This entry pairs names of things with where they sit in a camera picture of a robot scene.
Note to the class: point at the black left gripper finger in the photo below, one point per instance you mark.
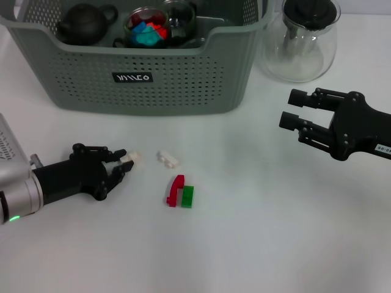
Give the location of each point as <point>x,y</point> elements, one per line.
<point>107,152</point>
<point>122,174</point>

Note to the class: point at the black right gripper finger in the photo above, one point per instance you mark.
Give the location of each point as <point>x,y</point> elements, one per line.
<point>289,120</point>
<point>299,98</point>

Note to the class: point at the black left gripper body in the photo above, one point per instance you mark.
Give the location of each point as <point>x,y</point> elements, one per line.
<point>73,180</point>

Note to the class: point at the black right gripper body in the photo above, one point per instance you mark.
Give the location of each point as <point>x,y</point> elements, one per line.
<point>359,128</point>

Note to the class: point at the white two-stud toy brick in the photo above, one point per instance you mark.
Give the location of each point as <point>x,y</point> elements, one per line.
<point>134,157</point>

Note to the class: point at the dark red curved toy piece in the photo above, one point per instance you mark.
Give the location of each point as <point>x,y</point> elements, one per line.
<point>175,190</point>

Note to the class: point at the glass teacup with black base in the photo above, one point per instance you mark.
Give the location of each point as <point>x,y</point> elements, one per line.
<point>128,19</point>
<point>184,21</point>
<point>116,42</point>

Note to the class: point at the teal square plate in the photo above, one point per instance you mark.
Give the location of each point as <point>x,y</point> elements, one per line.
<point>146,38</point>

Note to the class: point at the blue square plate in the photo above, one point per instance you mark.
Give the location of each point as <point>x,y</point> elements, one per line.
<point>139,28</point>

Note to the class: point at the red square toy brick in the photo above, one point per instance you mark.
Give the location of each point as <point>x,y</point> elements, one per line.
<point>163,33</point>

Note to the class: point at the red sloped toy brick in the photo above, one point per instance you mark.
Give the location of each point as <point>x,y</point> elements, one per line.
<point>151,25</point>

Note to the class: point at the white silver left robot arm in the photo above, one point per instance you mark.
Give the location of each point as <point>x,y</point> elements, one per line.
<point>19,201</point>

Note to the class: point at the small white toy block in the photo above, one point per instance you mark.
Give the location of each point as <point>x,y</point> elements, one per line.
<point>168,159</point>

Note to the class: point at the grey-green perforated storage bin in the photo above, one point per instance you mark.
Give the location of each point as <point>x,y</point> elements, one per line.
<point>183,85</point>

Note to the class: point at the clear glass carafe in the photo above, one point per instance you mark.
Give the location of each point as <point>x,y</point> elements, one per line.
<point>299,65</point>

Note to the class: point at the long green toy brick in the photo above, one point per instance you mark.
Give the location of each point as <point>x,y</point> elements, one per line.
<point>187,196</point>

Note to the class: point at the black carafe lid with strainer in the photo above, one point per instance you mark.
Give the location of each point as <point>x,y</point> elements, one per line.
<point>308,12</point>

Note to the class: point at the black clay teapot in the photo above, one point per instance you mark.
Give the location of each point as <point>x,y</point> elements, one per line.
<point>82,24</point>

